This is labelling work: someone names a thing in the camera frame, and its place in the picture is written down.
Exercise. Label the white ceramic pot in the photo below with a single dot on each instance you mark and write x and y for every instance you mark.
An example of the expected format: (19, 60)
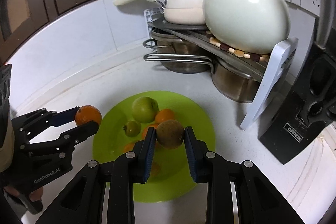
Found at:
(254, 26)

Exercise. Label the steel pan under rack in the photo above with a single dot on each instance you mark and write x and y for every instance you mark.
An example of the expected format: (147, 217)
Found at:
(176, 54)

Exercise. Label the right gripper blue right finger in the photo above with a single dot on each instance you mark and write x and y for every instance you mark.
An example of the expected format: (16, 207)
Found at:
(235, 188)

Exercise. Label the steel pot under rack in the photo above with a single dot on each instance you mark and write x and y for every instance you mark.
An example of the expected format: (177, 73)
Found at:
(233, 83)

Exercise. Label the black knife block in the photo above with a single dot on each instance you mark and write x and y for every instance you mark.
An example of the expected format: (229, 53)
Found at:
(287, 136)

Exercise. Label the orange with stem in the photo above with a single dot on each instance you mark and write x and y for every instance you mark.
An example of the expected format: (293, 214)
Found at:
(87, 114)

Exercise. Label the green apple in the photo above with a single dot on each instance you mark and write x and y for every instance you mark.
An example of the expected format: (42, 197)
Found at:
(144, 109)

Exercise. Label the small orange mandarin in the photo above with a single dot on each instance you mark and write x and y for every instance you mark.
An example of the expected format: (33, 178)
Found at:
(129, 147)

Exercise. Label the cream saucepan lower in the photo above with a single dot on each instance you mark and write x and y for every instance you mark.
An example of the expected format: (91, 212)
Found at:
(187, 12)

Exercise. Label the large front orange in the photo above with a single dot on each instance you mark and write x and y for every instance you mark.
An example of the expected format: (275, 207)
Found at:
(145, 130)

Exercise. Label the beaded trivet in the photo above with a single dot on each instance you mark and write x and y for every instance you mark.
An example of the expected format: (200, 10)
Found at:
(238, 53)

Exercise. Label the white corner pot rack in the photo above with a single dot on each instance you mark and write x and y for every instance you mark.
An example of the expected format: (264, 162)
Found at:
(270, 75)

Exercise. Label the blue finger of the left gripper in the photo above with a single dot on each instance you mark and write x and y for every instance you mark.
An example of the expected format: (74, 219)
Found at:
(64, 117)
(78, 134)

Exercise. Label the small green tomato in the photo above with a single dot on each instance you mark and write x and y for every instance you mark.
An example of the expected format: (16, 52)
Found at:
(132, 128)

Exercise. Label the brown small fruit back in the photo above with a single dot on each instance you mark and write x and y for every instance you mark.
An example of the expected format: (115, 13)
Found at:
(170, 134)

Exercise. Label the black scissors in block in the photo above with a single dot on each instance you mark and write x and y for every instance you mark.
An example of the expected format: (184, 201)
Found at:
(319, 103)

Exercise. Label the person's left hand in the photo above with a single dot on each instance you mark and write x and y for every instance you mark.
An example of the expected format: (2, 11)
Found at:
(34, 196)

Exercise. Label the green plate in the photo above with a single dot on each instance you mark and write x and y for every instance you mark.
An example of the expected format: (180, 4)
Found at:
(171, 177)

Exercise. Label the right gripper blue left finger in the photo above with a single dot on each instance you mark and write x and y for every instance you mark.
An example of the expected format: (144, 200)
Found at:
(110, 184)

